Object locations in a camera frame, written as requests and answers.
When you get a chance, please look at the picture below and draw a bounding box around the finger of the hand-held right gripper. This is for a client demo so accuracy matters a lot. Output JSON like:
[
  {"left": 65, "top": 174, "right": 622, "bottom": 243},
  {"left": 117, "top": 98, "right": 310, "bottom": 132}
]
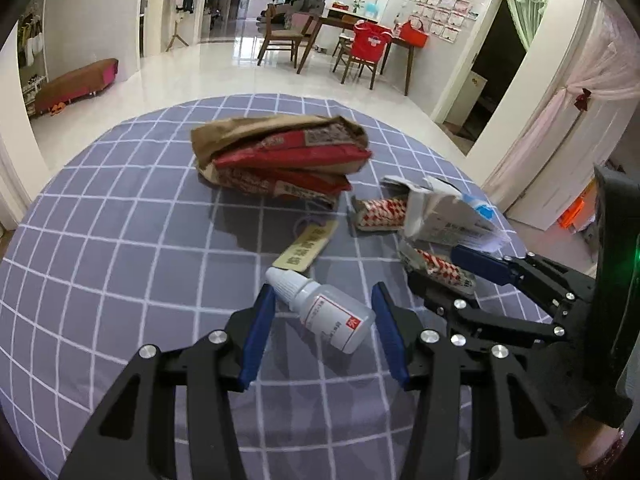
[
  {"left": 450, "top": 245, "right": 598, "bottom": 321},
  {"left": 407, "top": 270, "right": 571, "bottom": 347}
]

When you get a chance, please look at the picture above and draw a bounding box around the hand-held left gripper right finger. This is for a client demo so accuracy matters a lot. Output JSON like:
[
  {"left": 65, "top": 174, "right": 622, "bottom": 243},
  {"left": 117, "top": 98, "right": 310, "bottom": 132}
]
[{"left": 371, "top": 281, "right": 586, "bottom": 480}]

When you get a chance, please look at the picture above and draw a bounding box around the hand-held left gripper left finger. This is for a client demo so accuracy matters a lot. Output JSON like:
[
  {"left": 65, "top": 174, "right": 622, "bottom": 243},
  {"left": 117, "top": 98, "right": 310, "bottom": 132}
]
[{"left": 59, "top": 282, "right": 278, "bottom": 480}]

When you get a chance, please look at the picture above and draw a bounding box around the white plastic dropper bottle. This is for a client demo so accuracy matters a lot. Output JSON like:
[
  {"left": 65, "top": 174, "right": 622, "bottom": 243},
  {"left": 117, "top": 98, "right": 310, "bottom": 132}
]
[{"left": 265, "top": 266, "right": 377, "bottom": 354}]

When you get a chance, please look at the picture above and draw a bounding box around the person's right forearm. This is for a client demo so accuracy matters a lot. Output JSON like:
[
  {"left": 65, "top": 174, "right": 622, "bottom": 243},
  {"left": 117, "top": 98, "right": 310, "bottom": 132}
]
[{"left": 567, "top": 400, "right": 633, "bottom": 480}]

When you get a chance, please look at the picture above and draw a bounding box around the white cardboard medicine box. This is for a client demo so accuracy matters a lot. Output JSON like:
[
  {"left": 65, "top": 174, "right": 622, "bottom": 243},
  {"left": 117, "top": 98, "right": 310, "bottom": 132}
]
[{"left": 380, "top": 175, "right": 511, "bottom": 251}]

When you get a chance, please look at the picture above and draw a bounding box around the orange toy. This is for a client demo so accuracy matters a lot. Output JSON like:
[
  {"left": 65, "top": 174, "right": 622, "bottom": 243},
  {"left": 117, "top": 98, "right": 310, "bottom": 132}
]
[{"left": 557, "top": 195, "right": 598, "bottom": 231}]

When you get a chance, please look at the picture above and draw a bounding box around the white door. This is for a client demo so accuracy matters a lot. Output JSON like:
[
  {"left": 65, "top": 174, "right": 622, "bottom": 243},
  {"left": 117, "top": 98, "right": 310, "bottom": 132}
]
[{"left": 507, "top": 105, "right": 601, "bottom": 231}]

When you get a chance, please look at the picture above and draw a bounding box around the round checkered table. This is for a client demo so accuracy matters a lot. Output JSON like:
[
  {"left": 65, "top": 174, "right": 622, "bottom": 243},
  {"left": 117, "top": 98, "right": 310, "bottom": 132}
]
[{"left": 0, "top": 92, "right": 556, "bottom": 480}]

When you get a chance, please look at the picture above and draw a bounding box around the white low cabinet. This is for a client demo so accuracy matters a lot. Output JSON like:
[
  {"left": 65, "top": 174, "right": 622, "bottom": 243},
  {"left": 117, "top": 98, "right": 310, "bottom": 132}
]
[{"left": 447, "top": 71, "right": 488, "bottom": 126}]

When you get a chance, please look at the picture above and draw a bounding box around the brown red paper bag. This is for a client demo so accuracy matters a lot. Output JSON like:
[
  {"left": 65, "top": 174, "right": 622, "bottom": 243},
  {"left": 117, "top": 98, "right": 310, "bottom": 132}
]
[{"left": 190, "top": 115, "right": 373, "bottom": 208}]

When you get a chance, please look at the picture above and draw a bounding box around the pink lace curtain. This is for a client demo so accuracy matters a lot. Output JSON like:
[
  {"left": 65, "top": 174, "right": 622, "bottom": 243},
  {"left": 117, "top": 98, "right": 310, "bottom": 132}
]
[{"left": 482, "top": 2, "right": 640, "bottom": 206}]

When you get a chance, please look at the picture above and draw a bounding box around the wooden chair with cover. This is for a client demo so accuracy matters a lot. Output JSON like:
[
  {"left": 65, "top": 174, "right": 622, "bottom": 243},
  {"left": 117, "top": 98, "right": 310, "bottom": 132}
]
[{"left": 332, "top": 20, "right": 393, "bottom": 90}]

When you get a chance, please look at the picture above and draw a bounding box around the red chair cover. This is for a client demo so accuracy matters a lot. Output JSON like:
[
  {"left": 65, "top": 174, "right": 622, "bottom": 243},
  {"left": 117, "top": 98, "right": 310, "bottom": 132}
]
[{"left": 351, "top": 21, "right": 393, "bottom": 63}]

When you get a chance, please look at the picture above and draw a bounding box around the green door curtain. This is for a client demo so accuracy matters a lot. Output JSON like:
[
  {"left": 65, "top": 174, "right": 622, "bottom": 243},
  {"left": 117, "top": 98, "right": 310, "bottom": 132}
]
[{"left": 495, "top": 0, "right": 553, "bottom": 48}]

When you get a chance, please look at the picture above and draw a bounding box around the wooden dining table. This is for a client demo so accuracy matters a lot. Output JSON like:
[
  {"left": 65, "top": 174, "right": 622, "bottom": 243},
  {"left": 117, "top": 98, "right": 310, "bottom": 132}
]
[{"left": 297, "top": 14, "right": 418, "bottom": 96}]

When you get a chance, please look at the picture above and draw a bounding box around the white sideboard cabinet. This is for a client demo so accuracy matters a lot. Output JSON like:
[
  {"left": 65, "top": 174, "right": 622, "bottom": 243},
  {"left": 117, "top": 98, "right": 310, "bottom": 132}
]
[{"left": 325, "top": 2, "right": 382, "bottom": 53}]

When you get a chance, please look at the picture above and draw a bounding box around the wooden dining chair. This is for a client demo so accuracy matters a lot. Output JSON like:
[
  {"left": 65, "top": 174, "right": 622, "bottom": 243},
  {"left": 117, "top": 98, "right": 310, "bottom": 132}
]
[{"left": 257, "top": 3, "right": 306, "bottom": 68}]

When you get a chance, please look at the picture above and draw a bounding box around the brown pink bench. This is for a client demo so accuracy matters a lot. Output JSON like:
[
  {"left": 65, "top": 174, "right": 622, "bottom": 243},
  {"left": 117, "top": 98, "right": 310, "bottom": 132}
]
[{"left": 34, "top": 58, "right": 119, "bottom": 113}]

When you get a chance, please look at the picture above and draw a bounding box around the wooden coat rack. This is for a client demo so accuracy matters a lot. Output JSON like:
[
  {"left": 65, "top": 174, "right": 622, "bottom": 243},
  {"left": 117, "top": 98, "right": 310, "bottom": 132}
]
[{"left": 165, "top": 0, "right": 190, "bottom": 52}]

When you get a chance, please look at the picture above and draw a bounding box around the grey sofa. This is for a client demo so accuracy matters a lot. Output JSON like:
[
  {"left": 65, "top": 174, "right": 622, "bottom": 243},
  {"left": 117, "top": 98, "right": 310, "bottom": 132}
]
[{"left": 257, "top": 0, "right": 306, "bottom": 26}]

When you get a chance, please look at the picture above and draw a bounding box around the white shelf rack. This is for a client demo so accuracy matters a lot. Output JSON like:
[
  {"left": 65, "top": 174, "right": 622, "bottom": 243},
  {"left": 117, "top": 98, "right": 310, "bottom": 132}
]
[{"left": 17, "top": 0, "right": 51, "bottom": 116}]

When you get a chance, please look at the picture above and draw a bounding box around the beige paper tag with string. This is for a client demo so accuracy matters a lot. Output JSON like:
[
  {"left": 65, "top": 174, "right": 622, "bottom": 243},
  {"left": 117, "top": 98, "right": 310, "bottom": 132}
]
[{"left": 273, "top": 200, "right": 335, "bottom": 273}]

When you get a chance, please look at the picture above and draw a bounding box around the group of wall certificates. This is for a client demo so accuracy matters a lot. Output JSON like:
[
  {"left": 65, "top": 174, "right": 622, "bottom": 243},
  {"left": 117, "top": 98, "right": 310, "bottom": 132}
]
[{"left": 405, "top": 0, "right": 483, "bottom": 43}]

